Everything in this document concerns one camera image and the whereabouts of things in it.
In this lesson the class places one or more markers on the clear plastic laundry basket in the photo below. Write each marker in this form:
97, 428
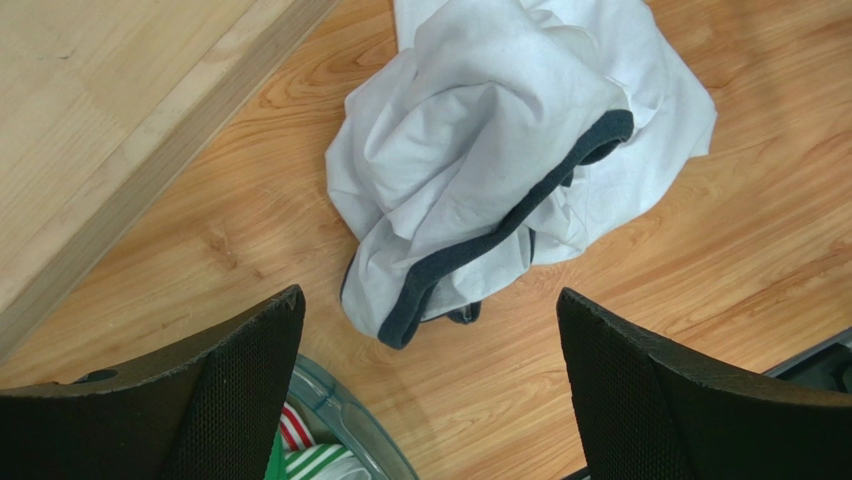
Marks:
332, 412

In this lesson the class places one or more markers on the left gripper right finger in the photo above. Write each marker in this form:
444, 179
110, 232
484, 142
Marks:
692, 406

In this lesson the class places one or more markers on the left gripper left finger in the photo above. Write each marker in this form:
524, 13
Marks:
205, 407

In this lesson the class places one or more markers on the white tank top navy trim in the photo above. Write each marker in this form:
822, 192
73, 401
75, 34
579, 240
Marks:
503, 135

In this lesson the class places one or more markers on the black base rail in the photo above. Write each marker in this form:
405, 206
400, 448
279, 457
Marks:
815, 363

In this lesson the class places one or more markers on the wooden clothes rack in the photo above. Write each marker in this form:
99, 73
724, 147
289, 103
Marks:
103, 104

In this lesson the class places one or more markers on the red green striped garment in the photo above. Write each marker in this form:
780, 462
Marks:
296, 455

